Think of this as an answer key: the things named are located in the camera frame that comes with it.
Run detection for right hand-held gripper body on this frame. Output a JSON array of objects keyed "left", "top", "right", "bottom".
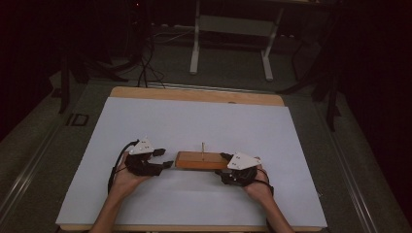
[{"left": 215, "top": 151, "right": 262, "bottom": 187}]

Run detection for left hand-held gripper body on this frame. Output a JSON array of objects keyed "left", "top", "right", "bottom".
[{"left": 124, "top": 137, "right": 163, "bottom": 178}]

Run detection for wooden base with peg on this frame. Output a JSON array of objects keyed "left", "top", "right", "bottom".
[{"left": 175, "top": 142, "right": 231, "bottom": 171}]

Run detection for person's left hand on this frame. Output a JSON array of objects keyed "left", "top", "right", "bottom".
[{"left": 111, "top": 151, "right": 151, "bottom": 197}]

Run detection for person's right hand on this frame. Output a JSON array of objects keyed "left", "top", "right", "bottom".
[{"left": 242, "top": 156, "right": 275, "bottom": 204}]

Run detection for white table sheet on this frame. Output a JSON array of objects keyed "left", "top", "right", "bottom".
[{"left": 54, "top": 96, "right": 328, "bottom": 229}]

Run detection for white board with wooden edge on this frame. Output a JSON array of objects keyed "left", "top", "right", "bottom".
[{"left": 54, "top": 85, "right": 328, "bottom": 233}]

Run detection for black metal stand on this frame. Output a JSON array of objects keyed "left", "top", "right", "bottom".
[{"left": 277, "top": 0, "right": 343, "bottom": 133}]

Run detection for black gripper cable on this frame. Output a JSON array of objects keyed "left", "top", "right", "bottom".
[
  {"left": 107, "top": 139, "right": 141, "bottom": 196},
  {"left": 254, "top": 167, "right": 275, "bottom": 196}
]

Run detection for black floor cables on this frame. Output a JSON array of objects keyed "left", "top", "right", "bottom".
[{"left": 123, "top": 18, "right": 195, "bottom": 89}]

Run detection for white metal table frame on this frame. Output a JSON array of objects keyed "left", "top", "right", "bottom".
[{"left": 189, "top": 0, "right": 287, "bottom": 83}]

